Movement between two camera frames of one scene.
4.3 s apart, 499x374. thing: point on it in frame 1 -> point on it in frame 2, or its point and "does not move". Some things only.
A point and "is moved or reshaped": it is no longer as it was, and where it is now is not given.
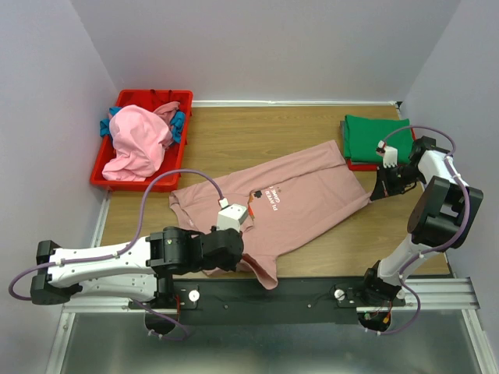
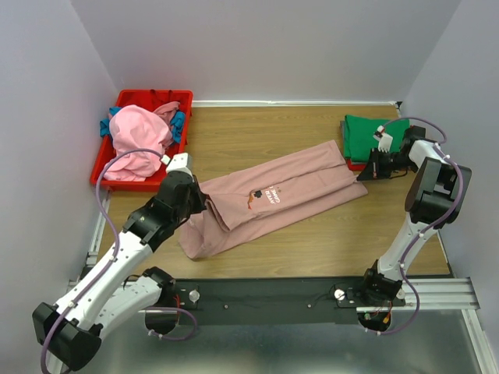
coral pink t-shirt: [167, 111] does not move
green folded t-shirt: [363, 133] does not move
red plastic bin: [150, 100] does not move
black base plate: [245, 301] does not move
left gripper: [230, 265] -> [200, 197]
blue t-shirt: [178, 121] does not move
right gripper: [382, 186] -> [373, 170]
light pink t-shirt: [140, 139] does not move
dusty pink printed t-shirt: [281, 206] is moved or reshaped
